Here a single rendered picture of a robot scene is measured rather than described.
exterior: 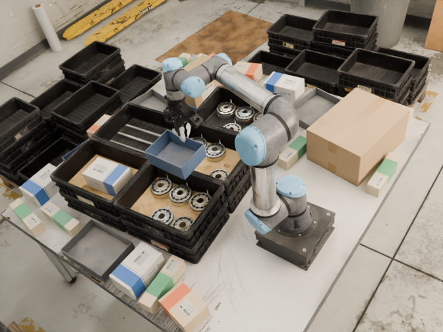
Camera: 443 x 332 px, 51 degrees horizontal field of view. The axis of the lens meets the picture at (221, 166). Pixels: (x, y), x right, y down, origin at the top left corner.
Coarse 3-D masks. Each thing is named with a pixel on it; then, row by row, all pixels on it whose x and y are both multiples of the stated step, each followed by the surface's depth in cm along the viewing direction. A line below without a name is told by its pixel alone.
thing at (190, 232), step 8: (144, 168) 212; (136, 176) 209; (192, 176) 205; (200, 176) 203; (216, 192) 195; (216, 200) 195; (120, 208) 197; (128, 208) 196; (208, 208) 191; (136, 216) 194; (144, 216) 192; (200, 216) 187; (152, 224) 191; (160, 224) 188; (192, 224) 185; (176, 232) 184; (184, 232) 183; (192, 232) 185
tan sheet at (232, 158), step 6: (228, 150) 226; (228, 156) 224; (234, 156) 223; (204, 162) 223; (210, 162) 222; (216, 162) 222; (222, 162) 221; (228, 162) 221; (234, 162) 220; (198, 168) 221; (204, 168) 220; (210, 168) 220; (216, 168) 219; (222, 168) 219; (228, 168) 218
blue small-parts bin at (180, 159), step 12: (168, 132) 198; (156, 144) 194; (168, 144) 200; (180, 144) 198; (192, 144) 192; (156, 156) 196; (168, 156) 195; (180, 156) 194; (192, 156) 183; (204, 156) 190; (168, 168) 186; (180, 168) 180; (192, 168) 186
